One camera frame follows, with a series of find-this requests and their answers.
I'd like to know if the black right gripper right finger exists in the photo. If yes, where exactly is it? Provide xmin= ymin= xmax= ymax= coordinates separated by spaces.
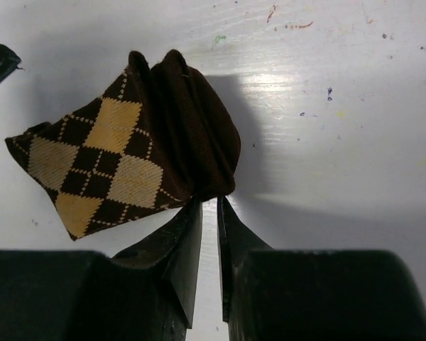
xmin=217 ymin=197 xmax=426 ymax=340

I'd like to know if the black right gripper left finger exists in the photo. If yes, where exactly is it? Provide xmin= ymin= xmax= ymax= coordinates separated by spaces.
xmin=0 ymin=198 xmax=202 ymax=340

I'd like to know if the brown argyle sock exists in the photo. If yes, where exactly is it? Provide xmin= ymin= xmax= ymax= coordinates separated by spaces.
xmin=5 ymin=50 xmax=241 ymax=240

